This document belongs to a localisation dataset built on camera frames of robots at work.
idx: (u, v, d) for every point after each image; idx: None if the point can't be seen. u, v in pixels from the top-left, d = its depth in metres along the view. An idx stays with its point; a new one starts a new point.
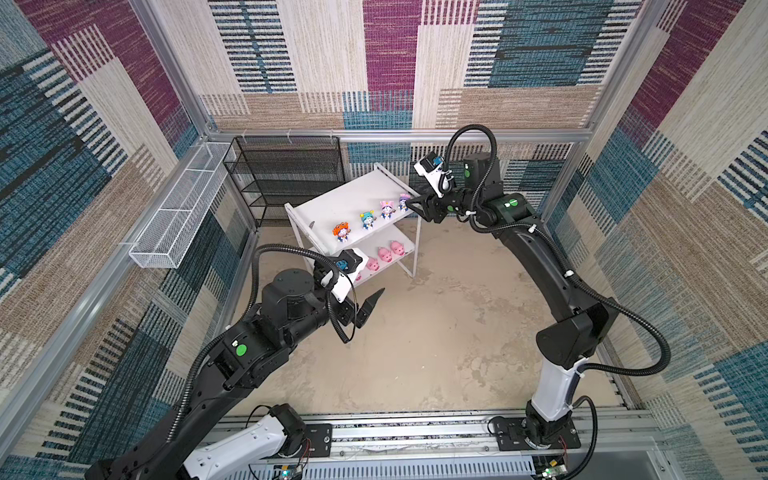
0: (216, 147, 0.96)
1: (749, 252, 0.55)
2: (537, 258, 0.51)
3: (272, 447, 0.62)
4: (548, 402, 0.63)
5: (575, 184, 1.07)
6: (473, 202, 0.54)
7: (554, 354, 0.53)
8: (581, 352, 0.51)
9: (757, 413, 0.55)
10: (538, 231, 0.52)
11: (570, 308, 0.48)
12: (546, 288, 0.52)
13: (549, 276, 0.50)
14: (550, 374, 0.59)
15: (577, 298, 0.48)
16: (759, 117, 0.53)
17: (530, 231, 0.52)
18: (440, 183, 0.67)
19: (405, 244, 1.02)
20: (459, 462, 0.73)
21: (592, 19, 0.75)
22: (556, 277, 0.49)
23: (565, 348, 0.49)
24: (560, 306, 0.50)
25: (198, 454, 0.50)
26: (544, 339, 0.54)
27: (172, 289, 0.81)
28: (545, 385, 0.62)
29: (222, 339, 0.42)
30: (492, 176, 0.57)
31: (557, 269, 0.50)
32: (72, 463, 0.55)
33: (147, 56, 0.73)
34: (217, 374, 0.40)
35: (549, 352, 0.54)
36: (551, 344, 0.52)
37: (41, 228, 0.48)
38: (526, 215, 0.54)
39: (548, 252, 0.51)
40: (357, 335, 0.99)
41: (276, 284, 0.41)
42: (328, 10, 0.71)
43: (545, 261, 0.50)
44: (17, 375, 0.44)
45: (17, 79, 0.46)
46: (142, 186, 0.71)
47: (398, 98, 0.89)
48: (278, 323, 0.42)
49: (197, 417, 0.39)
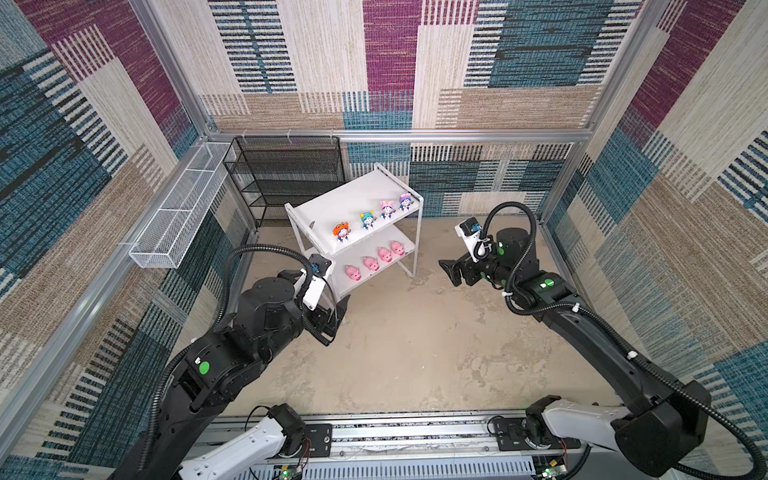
0: (217, 147, 0.96)
1: (749, 253, 0.55)
2: (590, 339, 0.47)
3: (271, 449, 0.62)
4: (567, 431, 0.60)
5: (575, 185, 1.07)
6: (509, 282, 0.60)
7: (639, 457, 0.43)
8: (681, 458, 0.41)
9: (757, 413, 0.55)
10: (583, 309, 0.50)
11: (646, 397, 0.41)
12: (617, 381, 0.45)
13: (610, 359, 0.45)
14: (593, 430, 0.53)
15: (652, 386, 0.41)
16: (760, 117, 0.53)
17: (574, 310, 0.50)
18: (476, 248, 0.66)
19: (406, 244, 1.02)
20: (459, 462, 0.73)
21: (592, 19, 0.75)
22: (618, 360, 0.44)
23: (653, 449, 0.41)
24: (629, 392, 0.43)
25: (194, 463, 0.50)
26: (625, 439, 0.45)
27: (172, 289, 0.81)
28: (569, 421, 0.59)
29: (186, 356, 0.39)
30: (529, 256, 0.56)
31: (619, 352, 0.45)
32: (72, 463, 0.55)
33: (147, 56, 0.73)
34: (183, 394, 0.38)
35: (634, 456, 0.44)
36: (638, 446, 0.43)
37: (41, 227, 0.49)
38: (565, 292, 0.53)
39: (607, 340, 0.46)
40: (357, 336, 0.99)
41: (253, 292, 0.39)
42: (328, 9, 0.71)
43: (602, 344, 0.46)
44: (17, 375, 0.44)
45: (17, 79, 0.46)
46: (142, 185, 0.71)
47: (398, 98, 0.89)
48: (254, 333, 0.40)
49: (168, 441, 0.37)
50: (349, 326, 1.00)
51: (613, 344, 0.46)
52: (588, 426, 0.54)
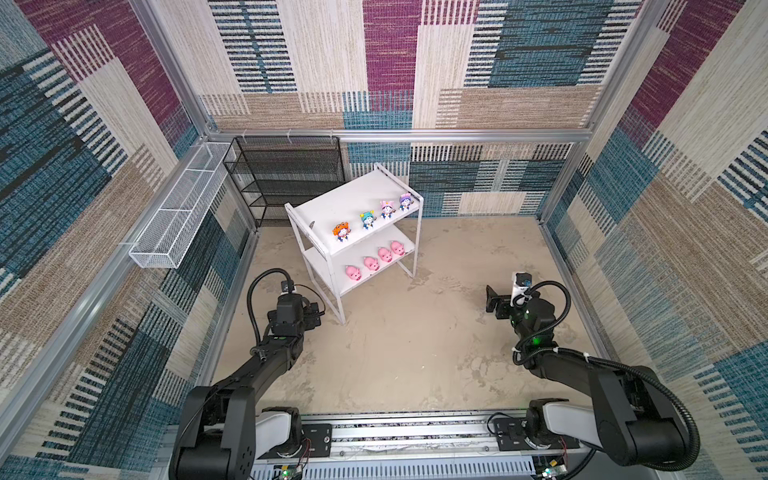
0: (216, 147, 0.96)
1: (749, 252, 0.55)
2: (564, 357, 0.60)
3: (282, 435, 0.62)
4: (563, 428, 0.60)
5: (575, 184, 1.07)
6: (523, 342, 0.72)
7: (614, 442, 0.44)
8: (658, 437, 0.42)
9: (757, 413, 0.55)
10: (562, 350, 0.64)
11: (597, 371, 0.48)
12: (583, 381, 0.53)
13: (576, 364, 0.56)
14: (583, 421, 0.54)
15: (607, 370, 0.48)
16: (760, 117, 0.53)
17: (555, 353, 0.63)
18: (517, 298, 0.81)
19: (405, 244, 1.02)
20: (459, 462, 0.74)
21: (592, 19, 0.75)
22: (581, 363, 0.55)
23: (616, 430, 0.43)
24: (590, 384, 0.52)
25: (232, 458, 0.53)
26: (605, 427, 0.46)
27: (172, 289, 0.81)
28: (566, 416, 0.59)
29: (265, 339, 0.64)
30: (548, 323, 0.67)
31: (582, 360, 0.56)
32: (72, 463, 0.55)
33: (147, 56, 0.73)
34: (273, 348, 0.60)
35: (613, 443, 0.44)
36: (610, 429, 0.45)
37: (41, 228, 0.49)
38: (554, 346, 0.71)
39: (572, 356, 0.59)
40: (357, 336, 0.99)
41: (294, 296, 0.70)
42: (328, 9, 0.71)
43: (571, 358, 0.58)
44: (17, 375, 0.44)
45: (17, 79, 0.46)
46: (142, 185, 0.71)
47: (398, 98, 0.89)
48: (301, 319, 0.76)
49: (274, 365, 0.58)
50: (349, 326, 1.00)
51: (577, 357, 0.58)
52: (584, 430, 0.54)
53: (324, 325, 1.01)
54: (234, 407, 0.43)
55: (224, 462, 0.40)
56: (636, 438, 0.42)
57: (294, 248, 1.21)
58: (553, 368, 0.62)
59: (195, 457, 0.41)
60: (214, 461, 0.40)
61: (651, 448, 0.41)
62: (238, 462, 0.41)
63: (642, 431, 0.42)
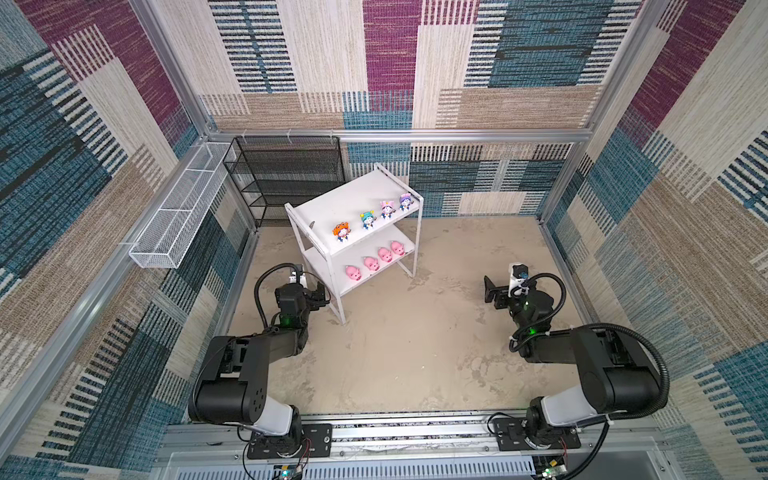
0: (217, 147, 0.96)
1: (749, 252, 0.55)
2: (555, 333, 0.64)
3: (281, 428, 0.62)
4: (561, 416, 0.61)
5: (575, 185, 1.07)
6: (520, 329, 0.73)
7: (595, 391, 0.47)
8: (635, 381, 0.45)
9: (757, 413, 0.55)
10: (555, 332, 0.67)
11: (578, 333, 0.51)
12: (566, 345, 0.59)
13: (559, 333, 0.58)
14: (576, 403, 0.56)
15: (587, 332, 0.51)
16: (759, 117, 0.53)
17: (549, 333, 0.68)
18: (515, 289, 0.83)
19: (405, 244, 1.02)
20: (459, 462, 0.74)
21: (591, 19, 0.75)
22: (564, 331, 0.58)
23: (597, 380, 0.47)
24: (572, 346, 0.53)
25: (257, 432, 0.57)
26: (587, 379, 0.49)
27: (172, 289, 0.81)
28: (563, 400, 0.60)
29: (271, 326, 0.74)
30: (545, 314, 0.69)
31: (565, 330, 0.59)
32: (72, 463, 0.55)
33: (147, 57, 0.73)
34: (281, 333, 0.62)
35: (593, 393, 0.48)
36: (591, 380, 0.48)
37: (41, 228, 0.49)
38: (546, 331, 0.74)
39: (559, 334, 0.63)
40: (357, 336, 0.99)
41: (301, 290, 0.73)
42: (328, 9, 0.71)
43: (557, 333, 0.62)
44: (17, 375, 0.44)
45: (17, 79, 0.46)
46: (142, 185, 0.71)
47: (398, 98, 0.89)
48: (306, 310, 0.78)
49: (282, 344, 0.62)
50: (349, 326, 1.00)
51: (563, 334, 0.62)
52: (578, 408, 0.55)
53: (325, 325, 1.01)
54: (253, 359, 0.47)
55: (240, 401, 0.44)
56: (616, 385, 0.45)
57: (293, 249, 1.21)
58: (549, 349, 0.65)
59: (213, 396, 0.44)
60: (231, 400, 0.44)
61: (628, 391, 0.45)
62: (252, 400, 0.45)
63: (622, 379, 0.45)
